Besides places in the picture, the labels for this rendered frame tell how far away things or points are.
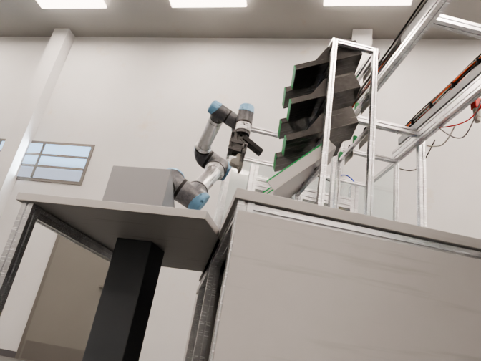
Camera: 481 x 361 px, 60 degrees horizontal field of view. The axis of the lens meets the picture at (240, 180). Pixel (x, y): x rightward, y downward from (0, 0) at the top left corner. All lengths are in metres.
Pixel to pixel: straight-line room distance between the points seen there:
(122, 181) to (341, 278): 1.13
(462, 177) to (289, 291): 5.21
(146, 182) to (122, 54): 6.21
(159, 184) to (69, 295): 4.51
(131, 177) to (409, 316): 1.25
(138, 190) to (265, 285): 0.95
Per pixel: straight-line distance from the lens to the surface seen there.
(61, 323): 6.18
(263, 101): 6.56
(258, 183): 3.09
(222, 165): 2.33
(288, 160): 1.69
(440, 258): 1.26
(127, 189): 1.88
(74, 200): 1.53
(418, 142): 3.12
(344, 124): 1.58
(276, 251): 1.08
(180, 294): 5.63
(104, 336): 1.76
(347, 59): 1.77
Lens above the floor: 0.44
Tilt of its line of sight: 23 degrees up
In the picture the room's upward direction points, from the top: 10 degrees clockwise
